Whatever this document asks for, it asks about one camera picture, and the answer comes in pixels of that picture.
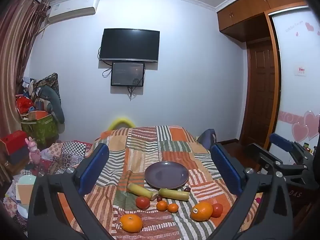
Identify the large plain orange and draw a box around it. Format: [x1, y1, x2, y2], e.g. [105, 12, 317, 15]
[119, 214, 143, 233]

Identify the large orange with sticker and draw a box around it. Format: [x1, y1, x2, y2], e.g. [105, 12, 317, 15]
[190, 201, 214, 222]

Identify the red box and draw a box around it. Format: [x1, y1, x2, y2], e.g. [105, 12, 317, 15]
[0, 130, 29, 166]

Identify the wooden overhead cabinet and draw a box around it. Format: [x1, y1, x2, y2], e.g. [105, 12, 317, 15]
[216, 0, 310, 43]

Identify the yellow foam ring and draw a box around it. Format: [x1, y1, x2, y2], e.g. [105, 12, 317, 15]
[107, 117, 136, 131]

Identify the red tomato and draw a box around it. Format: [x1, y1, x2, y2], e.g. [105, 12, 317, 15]
[211, 203, 224, 218]
[135, 196, 151, 210]

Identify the black wall television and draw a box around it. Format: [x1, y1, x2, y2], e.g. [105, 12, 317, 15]
[99, 28, 160, 63]

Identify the white air conditioner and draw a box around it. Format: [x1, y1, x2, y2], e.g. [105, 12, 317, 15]
[47, 0, 100, 24]

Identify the checkered cloth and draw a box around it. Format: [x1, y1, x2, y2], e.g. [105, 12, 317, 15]
[61, 141, 87, 157]

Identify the small black wall screen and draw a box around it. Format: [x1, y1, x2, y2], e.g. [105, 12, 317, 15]
[111, 62, 146, 87]

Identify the green storage box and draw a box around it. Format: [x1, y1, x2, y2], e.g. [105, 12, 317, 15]
[21, 113, 59, 146]

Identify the striped patchwork blanket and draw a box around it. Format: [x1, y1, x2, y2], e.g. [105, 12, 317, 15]
[57, 125, 263, 240]

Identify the yellow-green sugarcane piece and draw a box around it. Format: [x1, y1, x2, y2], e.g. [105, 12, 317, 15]
[158, 188, 190, 201]
[127, 183, 153, 201]

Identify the white plastic container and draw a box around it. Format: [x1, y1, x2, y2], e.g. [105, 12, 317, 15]
[15, 174, 38, 222]

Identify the dark floral cushion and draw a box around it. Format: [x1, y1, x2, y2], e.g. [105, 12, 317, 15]
[35, 73, 62, 101]

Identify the brown wooden door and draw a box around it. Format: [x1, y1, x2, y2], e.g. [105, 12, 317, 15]
[246, 40, 281, 144]

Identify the grey plush pillow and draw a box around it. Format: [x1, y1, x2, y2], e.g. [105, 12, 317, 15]
[37, 86, 66, 124]

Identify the blue chair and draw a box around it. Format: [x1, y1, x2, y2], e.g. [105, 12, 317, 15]
[197, 128, 217, 151]

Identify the striped brown curtain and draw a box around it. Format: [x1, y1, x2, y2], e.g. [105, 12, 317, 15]
[0, 0, 51, 140]

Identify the red plastic bag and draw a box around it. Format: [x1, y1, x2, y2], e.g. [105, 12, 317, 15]
[16, 94, 34, 114]

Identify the dark purple round plate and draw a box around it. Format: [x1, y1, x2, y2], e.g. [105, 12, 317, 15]
[144, 161, 189, 190]

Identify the orange cardboard box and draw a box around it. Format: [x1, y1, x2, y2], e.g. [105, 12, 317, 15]
[28, 110, 48, 120]

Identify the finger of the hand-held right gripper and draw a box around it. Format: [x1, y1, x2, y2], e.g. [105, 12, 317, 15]
[269, 133, 309, 159]
[247, 143, 309, 180]

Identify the pink plush toy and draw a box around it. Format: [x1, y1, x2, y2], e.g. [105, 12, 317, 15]
[25, 137, 42, 166]

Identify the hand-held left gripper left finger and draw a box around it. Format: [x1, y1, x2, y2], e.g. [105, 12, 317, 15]
[27, 143, 118, 240]

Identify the white heart-print wardrobe door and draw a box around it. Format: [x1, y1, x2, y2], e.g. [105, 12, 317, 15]
[271, 5, 320, 166]

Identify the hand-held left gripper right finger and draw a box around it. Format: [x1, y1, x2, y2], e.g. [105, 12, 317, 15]
[209, 142, 294, 240]

